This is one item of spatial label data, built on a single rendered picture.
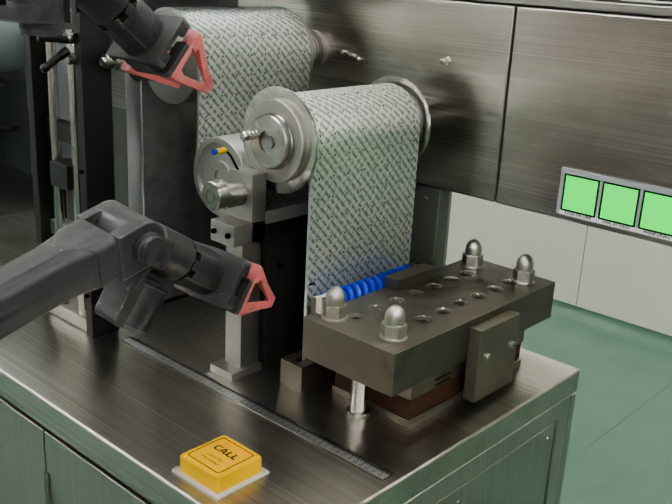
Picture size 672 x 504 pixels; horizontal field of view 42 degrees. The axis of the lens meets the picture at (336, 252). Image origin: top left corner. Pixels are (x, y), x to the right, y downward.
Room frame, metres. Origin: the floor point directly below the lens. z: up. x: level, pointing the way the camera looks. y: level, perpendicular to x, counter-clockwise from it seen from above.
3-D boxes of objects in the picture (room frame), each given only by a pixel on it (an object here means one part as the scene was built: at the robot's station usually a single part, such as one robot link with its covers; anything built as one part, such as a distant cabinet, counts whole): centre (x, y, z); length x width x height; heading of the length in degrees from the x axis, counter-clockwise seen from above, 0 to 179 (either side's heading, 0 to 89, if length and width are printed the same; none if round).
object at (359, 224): (1.25, -0.04, 1.11); 0.23 x 0.01 x 0.18; 138
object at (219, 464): (0.92, 0.12, 0.91); 0.07 x 0.07 x 0.02; 48
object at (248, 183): (1.19, 0.14, 1.05); 0.06 x 0.05 x 0.31; 138
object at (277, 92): (1.20, 0.09, 1.25); 0.15 x 0.01 x 0.15; 48
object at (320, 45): (1.58, 0.08, 1.33); 0.07 x 0.07 x 0.07; 48
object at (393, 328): (1.05, -0.08, 1.05); 0.04 x 0.04 x 0.04
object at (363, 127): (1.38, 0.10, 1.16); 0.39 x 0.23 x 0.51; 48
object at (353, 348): (1.20, -0.15, 1.00); 0.40 x 0.16 x 0.06; 138
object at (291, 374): (1.25, -0.04, 0.92); 0.28 x 0.04 x 0.04; 138
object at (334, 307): (1.10, 0.00, 1.05); 0.04 x 0.04 x 0.04
